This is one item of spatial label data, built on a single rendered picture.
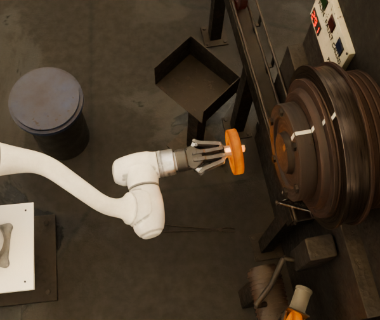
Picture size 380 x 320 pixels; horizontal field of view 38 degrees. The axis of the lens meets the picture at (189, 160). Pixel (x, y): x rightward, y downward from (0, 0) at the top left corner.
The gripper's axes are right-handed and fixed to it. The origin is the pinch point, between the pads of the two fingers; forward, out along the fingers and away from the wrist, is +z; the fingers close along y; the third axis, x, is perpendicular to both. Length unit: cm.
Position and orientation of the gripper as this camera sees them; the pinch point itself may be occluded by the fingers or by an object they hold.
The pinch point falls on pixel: (234, 150)
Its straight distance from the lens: 184.8
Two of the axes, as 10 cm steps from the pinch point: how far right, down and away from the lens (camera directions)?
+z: 9.8, -1.9, 0.4
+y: 1.9, 9.3, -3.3
